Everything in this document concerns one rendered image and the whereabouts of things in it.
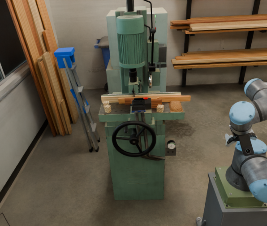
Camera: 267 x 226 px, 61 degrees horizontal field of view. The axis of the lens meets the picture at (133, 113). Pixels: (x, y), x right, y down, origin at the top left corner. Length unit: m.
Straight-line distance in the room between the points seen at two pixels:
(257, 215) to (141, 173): 0.86
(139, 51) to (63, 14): 2.59
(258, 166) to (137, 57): 0.92
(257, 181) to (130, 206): 1.22
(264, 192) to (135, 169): 1.00
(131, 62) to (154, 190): 1.13
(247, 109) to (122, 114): 0.88
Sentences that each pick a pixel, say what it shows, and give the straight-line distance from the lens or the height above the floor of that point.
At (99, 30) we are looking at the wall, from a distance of 3.89.
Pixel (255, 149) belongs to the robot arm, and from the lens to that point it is 1.35.
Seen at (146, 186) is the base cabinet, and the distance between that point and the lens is 2.05.
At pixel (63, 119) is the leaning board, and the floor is 0.23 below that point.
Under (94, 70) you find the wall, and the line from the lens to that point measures 4.09.
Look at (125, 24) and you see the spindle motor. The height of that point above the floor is 1.47.
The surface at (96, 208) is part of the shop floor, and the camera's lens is 2.19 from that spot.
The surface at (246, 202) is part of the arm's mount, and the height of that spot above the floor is 0.60.
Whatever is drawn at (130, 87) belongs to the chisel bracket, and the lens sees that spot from 1.62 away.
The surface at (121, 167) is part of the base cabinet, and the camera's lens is 1.90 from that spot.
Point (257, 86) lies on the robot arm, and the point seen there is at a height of 1.28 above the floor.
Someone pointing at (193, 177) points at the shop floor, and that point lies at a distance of 2.40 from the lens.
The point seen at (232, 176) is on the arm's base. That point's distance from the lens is 1.49.
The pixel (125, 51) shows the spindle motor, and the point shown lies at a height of 1.31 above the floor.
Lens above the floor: 1.72
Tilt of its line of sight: 31 degrees down
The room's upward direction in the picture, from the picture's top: 3 degrees counter-clockwise
